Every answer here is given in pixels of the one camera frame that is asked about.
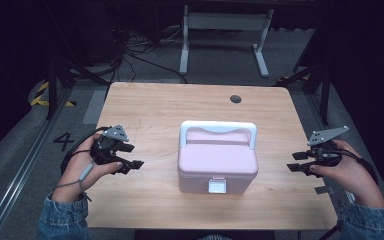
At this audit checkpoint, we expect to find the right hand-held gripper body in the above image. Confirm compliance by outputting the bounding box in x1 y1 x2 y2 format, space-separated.
306 125 350 168

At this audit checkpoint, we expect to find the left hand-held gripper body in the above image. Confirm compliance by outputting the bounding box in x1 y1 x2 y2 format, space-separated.
89 124 131 166

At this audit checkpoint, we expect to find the pink box with white handle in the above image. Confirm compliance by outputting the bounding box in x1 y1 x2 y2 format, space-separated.
176 120 260 195

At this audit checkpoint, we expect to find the person's left hand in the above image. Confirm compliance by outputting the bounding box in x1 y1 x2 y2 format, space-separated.
60 133 125 196

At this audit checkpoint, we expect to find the person's right hand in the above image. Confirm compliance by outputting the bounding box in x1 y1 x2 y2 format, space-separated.
309 139 378 201

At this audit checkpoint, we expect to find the small grey tape piece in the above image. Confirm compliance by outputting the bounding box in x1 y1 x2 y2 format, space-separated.
314 185 335 196

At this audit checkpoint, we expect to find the grey floor tape patch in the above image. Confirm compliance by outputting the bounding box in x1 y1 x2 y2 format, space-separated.
81 89 108 126

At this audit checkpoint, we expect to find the black metal stand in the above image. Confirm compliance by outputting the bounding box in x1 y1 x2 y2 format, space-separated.
274 49 333 126
44 54 111 121

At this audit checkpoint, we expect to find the yellow black floor tape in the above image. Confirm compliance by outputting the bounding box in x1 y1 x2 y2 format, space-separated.
29 81 78 108

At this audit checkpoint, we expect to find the grey wrist strap cord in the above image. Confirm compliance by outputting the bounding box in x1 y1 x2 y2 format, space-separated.
53 161 96 203

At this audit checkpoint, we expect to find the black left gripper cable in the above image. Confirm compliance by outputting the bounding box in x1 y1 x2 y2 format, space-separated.
59 126 112 175

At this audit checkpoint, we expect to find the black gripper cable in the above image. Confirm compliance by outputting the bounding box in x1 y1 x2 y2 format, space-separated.
59 126 112 175
319 148 380 185

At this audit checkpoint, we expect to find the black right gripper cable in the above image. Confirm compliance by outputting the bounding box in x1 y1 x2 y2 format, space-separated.
319 148 380 185

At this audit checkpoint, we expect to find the aluminium floor rail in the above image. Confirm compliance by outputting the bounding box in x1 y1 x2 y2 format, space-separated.
0 87 76 240

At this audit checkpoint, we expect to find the bundle of black floor cables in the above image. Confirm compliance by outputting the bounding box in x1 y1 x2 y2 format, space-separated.
108 23 189 85

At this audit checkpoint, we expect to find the white metal desk frame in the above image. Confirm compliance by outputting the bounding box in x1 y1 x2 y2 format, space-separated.
178 4 276 79

